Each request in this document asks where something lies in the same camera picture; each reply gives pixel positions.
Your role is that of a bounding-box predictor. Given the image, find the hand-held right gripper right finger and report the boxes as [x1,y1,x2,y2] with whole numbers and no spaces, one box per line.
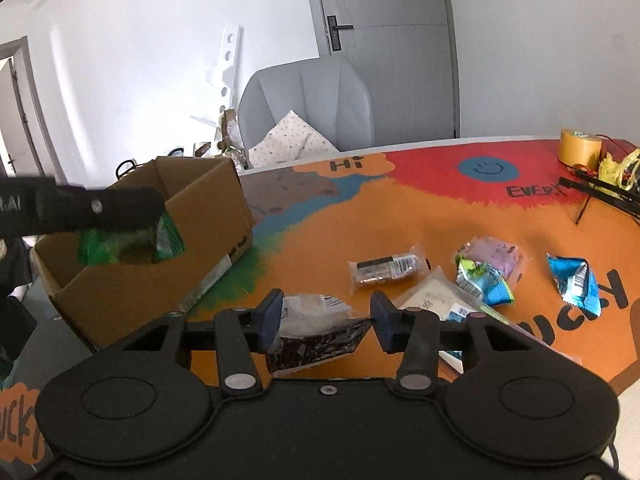
[369,291,543,396]

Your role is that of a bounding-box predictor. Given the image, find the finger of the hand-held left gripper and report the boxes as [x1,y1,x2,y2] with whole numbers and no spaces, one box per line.
[52,186,167,235]

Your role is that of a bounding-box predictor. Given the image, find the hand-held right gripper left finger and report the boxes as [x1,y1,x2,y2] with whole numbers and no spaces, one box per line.
[117,289,286,397]

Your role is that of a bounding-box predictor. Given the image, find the black clear snack packet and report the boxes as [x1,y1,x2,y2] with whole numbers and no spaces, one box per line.
[267,295,376,376]

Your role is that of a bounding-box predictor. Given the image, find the cardboard box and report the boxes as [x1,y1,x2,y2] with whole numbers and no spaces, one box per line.
[31,156,255,353]

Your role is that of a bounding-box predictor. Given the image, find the dark bar snack packet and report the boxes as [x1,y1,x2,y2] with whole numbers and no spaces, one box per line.
[348,245,431,291]

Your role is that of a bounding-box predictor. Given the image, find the white snack packet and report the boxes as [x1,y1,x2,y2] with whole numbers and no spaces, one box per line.
[392,267,501,331]

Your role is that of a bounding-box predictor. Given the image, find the colourful printed table mat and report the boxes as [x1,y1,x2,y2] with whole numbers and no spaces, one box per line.
[0,137,640,468]

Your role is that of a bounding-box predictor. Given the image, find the green blue snack packet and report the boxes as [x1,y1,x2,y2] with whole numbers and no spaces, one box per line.
[455,252,516,308]

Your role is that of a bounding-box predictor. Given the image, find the lilac snack packet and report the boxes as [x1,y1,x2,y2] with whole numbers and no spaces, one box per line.
[462,236,526,281]

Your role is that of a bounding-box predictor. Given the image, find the dotted white pillow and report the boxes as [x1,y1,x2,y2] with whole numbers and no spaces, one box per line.
[248,111,341,168]

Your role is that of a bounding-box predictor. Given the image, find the white foam board with holes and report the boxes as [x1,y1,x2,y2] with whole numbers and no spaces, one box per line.
[205,25,244,111]

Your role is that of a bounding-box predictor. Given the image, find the grey chair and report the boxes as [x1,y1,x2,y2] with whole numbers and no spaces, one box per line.
[237,56,376,168]

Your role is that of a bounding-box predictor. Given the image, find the black folding stand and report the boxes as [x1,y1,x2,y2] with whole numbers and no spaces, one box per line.
[559,167,640,226]

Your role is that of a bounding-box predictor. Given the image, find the yellow tape roll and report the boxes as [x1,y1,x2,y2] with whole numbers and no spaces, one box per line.
[558,128,604,168]

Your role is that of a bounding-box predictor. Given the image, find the grey door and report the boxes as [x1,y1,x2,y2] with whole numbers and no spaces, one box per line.
[302,0,461,153]

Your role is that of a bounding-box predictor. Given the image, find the grey door frame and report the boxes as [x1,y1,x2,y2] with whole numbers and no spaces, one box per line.
[0,36,68,186]

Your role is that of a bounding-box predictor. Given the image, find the black door handle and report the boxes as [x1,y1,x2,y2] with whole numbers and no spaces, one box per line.
[326,15,354,52]

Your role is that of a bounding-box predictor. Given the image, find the red wire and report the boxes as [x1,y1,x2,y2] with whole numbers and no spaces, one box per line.
[602,135,640,153]

